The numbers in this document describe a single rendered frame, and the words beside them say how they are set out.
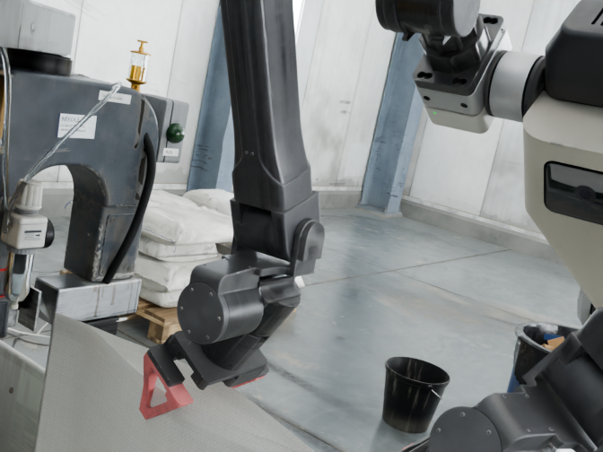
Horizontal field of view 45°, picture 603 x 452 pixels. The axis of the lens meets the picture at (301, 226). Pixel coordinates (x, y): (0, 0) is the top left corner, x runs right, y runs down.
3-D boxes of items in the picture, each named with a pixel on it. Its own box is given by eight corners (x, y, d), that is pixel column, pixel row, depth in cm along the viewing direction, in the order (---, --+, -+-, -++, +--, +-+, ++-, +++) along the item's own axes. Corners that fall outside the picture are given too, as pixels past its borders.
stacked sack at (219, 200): (295, 234, 453) (301, 212, 450) (250, 238, 418) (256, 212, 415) (217, 207, 490) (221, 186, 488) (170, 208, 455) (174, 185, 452)
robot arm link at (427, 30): (478, 8, 92) (440, 5, 95) (459, -53, 84) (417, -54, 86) (451, 67, 89) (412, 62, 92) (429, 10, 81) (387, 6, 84)
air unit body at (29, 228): (43, 310, 88) (61, 185, 85) (8, 316, 84) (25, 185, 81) (22, 298, 91) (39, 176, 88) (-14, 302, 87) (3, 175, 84)
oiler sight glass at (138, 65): (149, 82, 101) (153, 56, 100) (135, 80, 99) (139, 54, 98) (137, 79, 102) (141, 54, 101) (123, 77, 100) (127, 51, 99)
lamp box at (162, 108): (179, 164, 108) (190, 103, 106) (157, 162, 104) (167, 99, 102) (145, 152, 112) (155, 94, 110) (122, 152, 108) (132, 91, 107)
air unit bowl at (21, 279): (33, 301, 87) (39, 252, 86) (10, 305, 85) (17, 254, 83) (19, 293, 89) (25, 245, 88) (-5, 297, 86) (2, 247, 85)
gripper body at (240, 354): (163, 343, 75) (200, 297, 72) (228, 327, 83) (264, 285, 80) (196, 395, 73) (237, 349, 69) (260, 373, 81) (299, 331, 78)
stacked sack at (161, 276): (249, 285, 411) (254, 260, 408) (165, 300, 356) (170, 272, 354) (193, 263, 433) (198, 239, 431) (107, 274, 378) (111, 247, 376)
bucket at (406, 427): (448, 427, 338) (461, 375, 333) (418, 446, 314) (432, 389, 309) (392, 401, 354) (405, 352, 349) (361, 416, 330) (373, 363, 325)
